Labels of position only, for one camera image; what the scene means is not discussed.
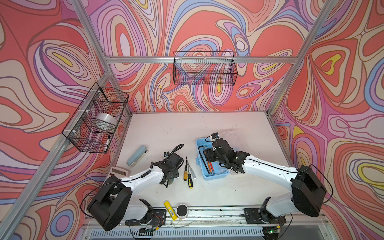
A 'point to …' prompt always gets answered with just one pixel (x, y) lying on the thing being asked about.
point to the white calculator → (119, 172)
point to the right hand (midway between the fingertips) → (209, 154)
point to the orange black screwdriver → (185, 173)
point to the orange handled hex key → (209, 168)
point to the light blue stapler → (141, 152)
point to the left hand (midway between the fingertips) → (174, 171)
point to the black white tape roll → (182, 211)
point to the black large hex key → (203, 158)
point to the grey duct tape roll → (106, 119)
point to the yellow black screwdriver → (190, 183)
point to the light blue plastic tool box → (218, 170)
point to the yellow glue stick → (170, 210)
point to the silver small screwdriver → (192, 172)
